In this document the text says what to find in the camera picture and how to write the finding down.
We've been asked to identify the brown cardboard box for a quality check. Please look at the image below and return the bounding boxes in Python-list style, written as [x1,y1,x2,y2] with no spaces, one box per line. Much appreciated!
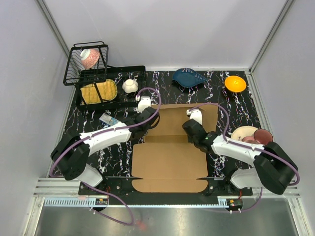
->
[131,104,208,193]

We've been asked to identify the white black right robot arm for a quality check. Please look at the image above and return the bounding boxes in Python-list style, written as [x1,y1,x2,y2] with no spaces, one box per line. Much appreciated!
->
[182,119,300,195]

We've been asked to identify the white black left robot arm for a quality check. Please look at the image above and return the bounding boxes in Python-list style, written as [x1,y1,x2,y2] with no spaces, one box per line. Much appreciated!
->
[49,107,159,195]

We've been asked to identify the silver blue toothpaste tube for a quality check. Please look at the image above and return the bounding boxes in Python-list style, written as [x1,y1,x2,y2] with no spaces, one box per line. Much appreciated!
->
[99,113,119,126]

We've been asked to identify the white floral plate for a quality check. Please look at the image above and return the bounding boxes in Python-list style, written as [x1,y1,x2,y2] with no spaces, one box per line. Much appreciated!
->
[231,126,258,141]

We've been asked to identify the white flower-shaped cup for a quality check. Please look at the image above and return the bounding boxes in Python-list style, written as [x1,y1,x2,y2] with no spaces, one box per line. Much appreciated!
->
[122,79,138,93]

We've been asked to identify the woven bamboo tray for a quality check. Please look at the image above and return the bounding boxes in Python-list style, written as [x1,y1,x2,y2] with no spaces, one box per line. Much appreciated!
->
[80,79,118,105]

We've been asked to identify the dark blue leaf dish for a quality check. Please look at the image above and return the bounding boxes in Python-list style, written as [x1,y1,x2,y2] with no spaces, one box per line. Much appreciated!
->
[172,68,208,88]

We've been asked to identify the orange round bowl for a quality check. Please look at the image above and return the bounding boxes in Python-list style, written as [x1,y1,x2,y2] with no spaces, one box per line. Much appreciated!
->
[224,76,247,93]

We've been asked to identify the dark red cup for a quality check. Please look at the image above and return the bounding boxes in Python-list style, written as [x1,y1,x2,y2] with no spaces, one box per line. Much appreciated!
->
[253,129,273,145]

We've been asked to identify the pink patterned ceramic bowl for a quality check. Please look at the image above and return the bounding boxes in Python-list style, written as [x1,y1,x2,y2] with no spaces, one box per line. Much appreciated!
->
[80,49,100,69]

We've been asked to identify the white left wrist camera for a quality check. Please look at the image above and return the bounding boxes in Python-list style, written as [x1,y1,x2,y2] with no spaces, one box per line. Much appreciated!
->
[136,95,151,113]

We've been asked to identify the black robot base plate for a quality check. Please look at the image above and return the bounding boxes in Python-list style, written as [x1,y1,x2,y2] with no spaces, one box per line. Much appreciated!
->
[96,177,253,205]

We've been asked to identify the black wire dish rack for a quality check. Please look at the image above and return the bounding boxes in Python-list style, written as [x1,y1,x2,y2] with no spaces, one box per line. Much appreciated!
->
[63,41,147,111]

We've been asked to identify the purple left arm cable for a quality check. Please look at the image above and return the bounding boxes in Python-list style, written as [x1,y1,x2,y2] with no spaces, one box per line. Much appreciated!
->
[49,87,162,226]

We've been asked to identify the aluminium front rail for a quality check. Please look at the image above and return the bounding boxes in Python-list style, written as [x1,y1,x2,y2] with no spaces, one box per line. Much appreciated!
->
[33,178,302,208]

